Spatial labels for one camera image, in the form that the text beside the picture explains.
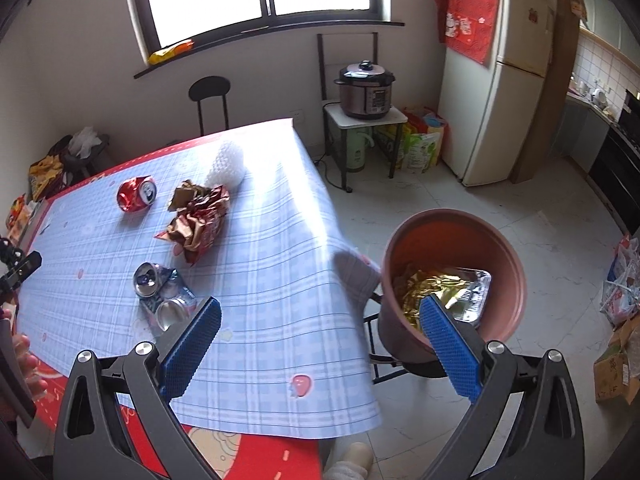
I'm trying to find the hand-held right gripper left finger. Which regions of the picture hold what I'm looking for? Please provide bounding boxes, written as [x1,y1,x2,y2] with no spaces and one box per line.
[52,296,223,480]

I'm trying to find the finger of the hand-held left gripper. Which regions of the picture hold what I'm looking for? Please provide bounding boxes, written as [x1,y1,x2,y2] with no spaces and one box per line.
[0,237,43,306]

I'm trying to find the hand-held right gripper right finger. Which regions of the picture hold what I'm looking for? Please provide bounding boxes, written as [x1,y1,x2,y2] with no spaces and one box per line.
[419,293,586,480]

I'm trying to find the brown plastic bucket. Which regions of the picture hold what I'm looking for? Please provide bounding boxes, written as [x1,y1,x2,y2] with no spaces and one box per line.
[377,208,528,365]

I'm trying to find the gold foil wrapper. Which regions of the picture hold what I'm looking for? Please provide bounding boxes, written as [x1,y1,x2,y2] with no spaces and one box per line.
[392,262,476,331]

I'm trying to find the person's left hand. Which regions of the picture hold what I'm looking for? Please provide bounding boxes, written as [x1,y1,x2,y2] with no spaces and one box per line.
[11,334,49,403]

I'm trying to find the crushed silver blue can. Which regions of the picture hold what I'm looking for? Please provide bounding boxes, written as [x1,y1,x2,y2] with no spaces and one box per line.
[155,296,199,332]
[132,261,196,306]

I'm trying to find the black folding stool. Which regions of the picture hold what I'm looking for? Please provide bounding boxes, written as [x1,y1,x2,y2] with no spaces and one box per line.
[360,290,451,386]

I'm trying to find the yellow snack bags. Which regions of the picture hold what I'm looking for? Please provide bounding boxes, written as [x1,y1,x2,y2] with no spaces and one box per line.
[27,152,66,201]

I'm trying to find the blue plaid tablecloth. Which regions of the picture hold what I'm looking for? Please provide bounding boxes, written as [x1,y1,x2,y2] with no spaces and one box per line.
[15,125,386,443]

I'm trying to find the crumpled red gold wrapper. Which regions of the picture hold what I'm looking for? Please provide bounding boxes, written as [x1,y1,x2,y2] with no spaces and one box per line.
[154,179,231,267]

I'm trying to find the crushed red can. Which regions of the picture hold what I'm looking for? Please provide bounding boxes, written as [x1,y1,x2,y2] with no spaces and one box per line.
[117,176,157,214]

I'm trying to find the white crumpled plastic bag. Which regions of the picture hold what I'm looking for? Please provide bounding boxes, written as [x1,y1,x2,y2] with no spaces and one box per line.
[67,126,103,156]

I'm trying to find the cardboard box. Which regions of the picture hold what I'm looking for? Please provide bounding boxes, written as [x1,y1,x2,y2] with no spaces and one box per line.
[593,317,640,403]

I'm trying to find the clear bubble wrap piece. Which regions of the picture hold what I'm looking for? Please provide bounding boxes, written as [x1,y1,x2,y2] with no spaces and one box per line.
[204,141,247,190]

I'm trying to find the plastic bags on floor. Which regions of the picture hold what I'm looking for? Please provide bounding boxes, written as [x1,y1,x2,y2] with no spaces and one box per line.
[600,235,640,328]

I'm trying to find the green white printed sack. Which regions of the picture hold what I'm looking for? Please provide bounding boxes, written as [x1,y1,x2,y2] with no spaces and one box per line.
[400,130,443,173]

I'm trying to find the green electric kettle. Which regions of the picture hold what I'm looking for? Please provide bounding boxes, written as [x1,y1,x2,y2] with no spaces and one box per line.
[345,127,375,173]

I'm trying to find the white refrigerator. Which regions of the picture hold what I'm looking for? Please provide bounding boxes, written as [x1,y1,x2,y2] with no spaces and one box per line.
[440,0,558,188]

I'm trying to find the orange shopping bag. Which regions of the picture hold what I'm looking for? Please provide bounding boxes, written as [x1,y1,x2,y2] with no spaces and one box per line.
[402,106,448,135]

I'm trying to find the white top side table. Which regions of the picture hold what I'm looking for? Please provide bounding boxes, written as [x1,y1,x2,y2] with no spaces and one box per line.
[316,32,408,193]

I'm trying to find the black kitchen stove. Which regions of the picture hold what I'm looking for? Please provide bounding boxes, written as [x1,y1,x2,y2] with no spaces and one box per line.
[587,89,640,236]

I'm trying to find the grey kitchen counter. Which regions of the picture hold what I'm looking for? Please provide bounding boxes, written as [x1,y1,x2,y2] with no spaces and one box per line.
[565,92,613,176]

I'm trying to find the black round chair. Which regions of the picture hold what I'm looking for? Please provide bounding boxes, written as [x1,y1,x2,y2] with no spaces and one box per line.
[188,76,231,137]

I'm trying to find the yellow snack packet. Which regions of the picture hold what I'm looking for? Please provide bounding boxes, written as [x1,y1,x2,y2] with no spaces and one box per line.
[148,40,195,65]

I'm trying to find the electric pressure cooker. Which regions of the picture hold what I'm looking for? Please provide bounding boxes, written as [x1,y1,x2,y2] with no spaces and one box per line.
[334,60,396,121]

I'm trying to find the dark window sill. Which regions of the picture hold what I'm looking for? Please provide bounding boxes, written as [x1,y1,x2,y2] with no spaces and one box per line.
[134,19,405,80]

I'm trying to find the red printed cloth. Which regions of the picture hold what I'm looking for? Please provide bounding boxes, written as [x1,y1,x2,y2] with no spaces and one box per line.
[432,0,503,65]

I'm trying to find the black power cable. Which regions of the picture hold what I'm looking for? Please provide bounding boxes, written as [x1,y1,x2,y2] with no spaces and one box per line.
[312,152,351,192]

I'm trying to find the wooden door frame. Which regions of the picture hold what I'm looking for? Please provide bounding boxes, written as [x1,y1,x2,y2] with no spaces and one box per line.
[510,0,586,183]

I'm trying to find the kitchen wall cabinets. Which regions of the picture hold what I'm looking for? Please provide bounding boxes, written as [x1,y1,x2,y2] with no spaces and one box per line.
[577,0,640,56]

